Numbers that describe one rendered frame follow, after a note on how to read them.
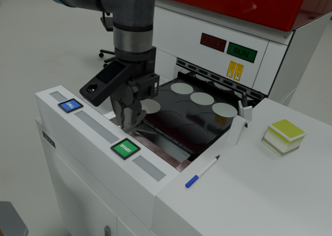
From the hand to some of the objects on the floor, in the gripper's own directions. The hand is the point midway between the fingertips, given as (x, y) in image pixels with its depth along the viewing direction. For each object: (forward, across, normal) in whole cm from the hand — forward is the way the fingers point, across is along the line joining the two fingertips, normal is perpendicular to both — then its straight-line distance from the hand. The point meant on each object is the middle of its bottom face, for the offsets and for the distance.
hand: (124, 130), depth 57 cm
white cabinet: (+103, -2, -26) cm, 106 cm away
